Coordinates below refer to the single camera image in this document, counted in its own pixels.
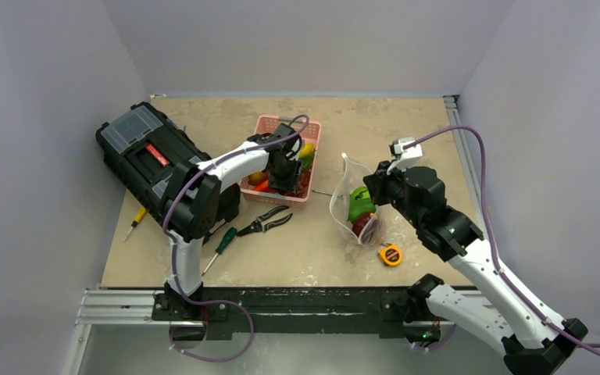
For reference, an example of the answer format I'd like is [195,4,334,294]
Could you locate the green toy leaf vegetable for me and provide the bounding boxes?
[299,154,315,173]

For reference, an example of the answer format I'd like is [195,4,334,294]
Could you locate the red toy grape bunch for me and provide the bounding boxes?
[297,170,311,198]

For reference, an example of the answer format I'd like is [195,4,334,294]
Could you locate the green toy watermelon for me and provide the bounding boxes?
[348,186,377,224]

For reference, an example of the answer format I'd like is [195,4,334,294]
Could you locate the brown toy kiwi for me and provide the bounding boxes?
[248,172,269,187]

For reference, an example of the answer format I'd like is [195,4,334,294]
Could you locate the clear zip top bag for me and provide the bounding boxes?
[329,153,386,245]

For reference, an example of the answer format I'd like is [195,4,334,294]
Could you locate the dark red toy fruit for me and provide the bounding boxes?
[352,212,377,237]

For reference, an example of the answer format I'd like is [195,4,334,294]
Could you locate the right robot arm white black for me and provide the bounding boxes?
[363,162,588,374]

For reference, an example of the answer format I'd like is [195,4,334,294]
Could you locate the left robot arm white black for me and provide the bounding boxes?
[162,115,309,320]

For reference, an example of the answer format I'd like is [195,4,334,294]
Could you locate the orange toy carrot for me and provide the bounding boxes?
[253,180,272,193]

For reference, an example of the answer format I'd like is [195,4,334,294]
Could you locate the yellow toy banana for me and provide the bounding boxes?
[298,143,316,159]

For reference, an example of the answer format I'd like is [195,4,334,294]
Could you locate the pink plastic basket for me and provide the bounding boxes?
[240,114,322,209]

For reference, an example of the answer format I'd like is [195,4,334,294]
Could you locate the black pliers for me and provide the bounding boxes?
[237,205,293,237]

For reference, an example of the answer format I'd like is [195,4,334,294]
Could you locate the orange tape measure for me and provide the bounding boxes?
[378,244,403,267]

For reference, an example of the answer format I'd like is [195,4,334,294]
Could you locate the black tool box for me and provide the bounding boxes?
[95,102,241,240]

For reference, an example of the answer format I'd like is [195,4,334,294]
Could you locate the small yellow screwdriver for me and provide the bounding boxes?
[123,207,148,241]

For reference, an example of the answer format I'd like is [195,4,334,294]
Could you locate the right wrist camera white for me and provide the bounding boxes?
[387,137,423,175]

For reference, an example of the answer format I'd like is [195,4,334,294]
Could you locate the green handled screwdriver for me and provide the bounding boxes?
[202,227,238,277]

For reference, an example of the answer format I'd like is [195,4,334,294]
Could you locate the aluminium frame rail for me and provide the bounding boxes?
[443,95,489,238]

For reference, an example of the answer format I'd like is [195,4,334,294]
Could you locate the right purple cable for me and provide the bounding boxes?
[409,125,600,366]

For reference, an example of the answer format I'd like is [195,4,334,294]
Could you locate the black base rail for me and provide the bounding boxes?
[152,286,449,345]

